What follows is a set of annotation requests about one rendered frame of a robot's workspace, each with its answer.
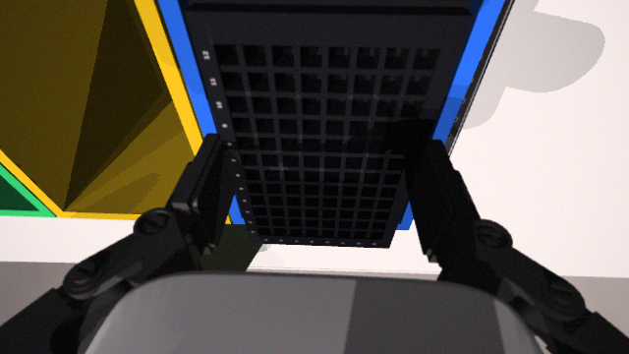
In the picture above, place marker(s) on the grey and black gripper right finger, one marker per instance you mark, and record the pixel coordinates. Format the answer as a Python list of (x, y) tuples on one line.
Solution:
[(483, 257)]

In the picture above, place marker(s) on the blue open-top bin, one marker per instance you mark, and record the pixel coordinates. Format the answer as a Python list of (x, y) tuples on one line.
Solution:
[(485, 14)]

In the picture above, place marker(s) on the yellow bin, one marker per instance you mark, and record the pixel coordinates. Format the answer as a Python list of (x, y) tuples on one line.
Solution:
[(87, 121)]

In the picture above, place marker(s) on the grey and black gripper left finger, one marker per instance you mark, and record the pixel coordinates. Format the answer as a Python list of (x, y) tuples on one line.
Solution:
[(193, 218)]

